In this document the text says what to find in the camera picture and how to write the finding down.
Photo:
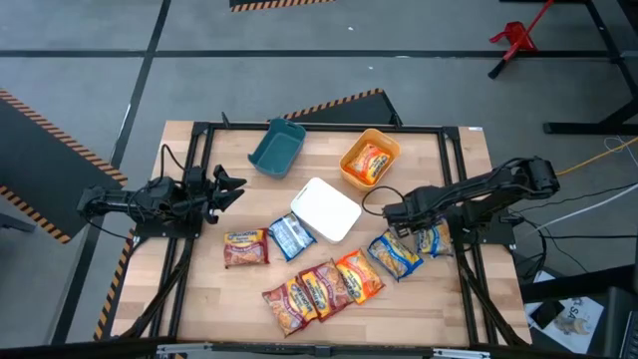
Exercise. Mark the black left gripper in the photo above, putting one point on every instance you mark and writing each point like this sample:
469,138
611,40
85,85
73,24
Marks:
202,199

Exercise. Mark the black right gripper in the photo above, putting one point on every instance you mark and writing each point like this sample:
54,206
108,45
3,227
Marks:
411,209

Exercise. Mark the blue Maruchan noodle packet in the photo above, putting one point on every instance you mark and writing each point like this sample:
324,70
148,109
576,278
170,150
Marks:
434,240
291,236
395,255

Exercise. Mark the red Maruchan noodle packet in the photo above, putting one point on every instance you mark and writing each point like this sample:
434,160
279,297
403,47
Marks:
290,306
325,290
245,248

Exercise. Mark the orange Maruchan noodle packet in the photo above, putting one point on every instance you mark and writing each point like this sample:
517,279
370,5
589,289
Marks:
368,163
360,276

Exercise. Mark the white plastic bin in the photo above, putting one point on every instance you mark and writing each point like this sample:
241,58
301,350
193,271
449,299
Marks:
326,209

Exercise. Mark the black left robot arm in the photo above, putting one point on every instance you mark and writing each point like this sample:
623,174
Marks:
124,202

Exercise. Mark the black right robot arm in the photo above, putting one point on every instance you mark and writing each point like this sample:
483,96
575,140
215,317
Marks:
498,184

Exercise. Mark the teal plastic bin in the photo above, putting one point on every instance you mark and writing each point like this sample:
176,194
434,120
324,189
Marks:
276,149

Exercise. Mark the orange plastic bin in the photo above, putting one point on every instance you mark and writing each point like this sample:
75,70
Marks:
356,179

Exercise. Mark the hazard tape strip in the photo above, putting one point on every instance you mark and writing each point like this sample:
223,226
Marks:
115,284

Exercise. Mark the black and silver rig bar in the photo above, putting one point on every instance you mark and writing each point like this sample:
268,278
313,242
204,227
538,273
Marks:
319,350

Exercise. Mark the black phone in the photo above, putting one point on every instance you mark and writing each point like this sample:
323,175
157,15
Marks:
546,313

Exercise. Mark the black floor bar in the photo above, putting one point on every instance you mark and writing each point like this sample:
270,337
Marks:
578,285

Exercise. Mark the large hazard-striped black floor mat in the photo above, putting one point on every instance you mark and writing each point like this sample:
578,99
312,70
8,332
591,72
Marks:
40,159

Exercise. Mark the white printed paper sheet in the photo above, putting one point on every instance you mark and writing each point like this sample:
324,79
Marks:
588,319

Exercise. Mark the red floor stand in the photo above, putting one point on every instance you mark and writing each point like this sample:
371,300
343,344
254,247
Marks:
516,37

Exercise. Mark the black equipment case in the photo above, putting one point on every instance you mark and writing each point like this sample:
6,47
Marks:
618,324

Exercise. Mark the black aluminium table frame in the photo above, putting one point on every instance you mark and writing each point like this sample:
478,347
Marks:
329,126

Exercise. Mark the black desk leg frame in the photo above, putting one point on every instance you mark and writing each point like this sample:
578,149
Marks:
588,128

